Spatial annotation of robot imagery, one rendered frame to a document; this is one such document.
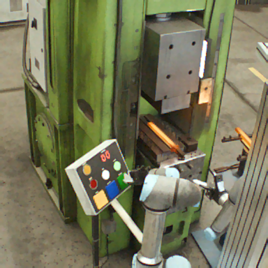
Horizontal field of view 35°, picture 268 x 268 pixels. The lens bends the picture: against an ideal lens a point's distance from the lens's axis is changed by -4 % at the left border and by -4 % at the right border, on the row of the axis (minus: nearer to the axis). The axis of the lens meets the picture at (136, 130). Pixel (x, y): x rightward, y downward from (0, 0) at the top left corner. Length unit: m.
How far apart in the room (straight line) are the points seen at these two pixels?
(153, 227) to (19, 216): 2.01
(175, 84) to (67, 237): 1.61
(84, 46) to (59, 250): 1.58
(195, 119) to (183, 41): 0.72
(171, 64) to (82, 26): 0.61
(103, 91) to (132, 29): 0.38
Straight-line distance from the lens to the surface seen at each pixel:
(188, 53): 2.42
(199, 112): 2.90
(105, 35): 2.27
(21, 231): 3.55
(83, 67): 2.73
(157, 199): 1.74
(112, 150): 2.37
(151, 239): 1.86
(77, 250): 3.38
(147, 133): 2.83
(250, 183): 1.40
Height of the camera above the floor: 2.56
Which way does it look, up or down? 33 degrees down
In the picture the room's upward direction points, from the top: 4 degrees clockwise
